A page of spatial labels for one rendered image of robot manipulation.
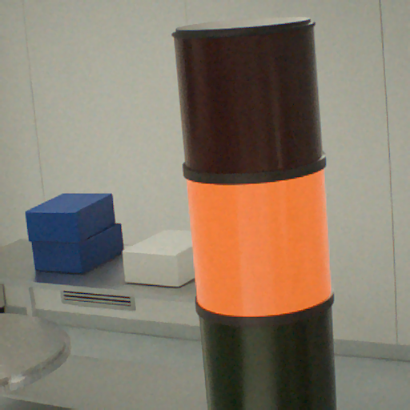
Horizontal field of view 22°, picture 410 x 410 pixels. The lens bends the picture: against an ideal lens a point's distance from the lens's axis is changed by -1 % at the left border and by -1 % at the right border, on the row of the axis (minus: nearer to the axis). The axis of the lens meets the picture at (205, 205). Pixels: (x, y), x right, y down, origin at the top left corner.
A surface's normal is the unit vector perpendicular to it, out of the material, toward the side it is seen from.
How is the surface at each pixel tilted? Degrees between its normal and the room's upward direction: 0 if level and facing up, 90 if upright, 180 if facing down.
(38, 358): 0
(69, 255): 90
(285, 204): 90
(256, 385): 90
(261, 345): 90
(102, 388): 0
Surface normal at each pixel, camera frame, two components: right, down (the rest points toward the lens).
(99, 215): 0.92, 0.00
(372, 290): -0.48, 0.24
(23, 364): -0.08, -0.97
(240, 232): -0.26, 0.24
